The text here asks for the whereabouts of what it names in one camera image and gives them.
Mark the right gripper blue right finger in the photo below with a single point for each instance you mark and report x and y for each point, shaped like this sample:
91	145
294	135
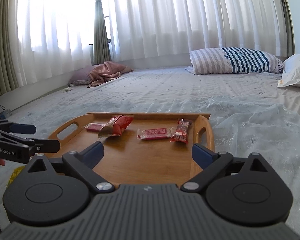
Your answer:
212	164

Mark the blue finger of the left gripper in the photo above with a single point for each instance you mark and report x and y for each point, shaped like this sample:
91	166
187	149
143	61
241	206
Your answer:
22	128

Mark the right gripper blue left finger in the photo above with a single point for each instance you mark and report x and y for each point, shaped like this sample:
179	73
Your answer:
80	166

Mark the yellow snack packet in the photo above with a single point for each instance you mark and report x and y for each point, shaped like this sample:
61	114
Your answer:
14	175

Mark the red clear cracker packet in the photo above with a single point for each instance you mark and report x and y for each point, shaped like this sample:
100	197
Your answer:
94	127

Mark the red chocolate bar packet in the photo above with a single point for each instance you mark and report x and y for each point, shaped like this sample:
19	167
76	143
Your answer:
181	132

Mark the red nut snack bag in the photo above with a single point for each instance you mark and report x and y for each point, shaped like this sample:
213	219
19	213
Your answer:
115	126

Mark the wooden serving tray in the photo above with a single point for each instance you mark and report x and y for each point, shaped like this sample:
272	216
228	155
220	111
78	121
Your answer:
128	160

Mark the small object by pillow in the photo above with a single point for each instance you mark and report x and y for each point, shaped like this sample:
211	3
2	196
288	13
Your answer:
68	89

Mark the purple pillow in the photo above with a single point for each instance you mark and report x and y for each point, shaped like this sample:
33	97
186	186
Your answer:
81	76

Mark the pink crumpled cloth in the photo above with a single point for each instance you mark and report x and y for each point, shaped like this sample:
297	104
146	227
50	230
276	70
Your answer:
107	71

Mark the striped folded quilt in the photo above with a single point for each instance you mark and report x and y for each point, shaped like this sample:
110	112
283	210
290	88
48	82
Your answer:
233	60

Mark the green drape curtain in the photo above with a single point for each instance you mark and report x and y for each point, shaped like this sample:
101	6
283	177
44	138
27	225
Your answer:
101	50

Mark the white sheer curtain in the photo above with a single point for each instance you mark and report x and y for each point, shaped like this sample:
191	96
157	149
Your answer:
54	37

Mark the white pillow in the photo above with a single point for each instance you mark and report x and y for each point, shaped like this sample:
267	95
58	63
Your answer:
291	72

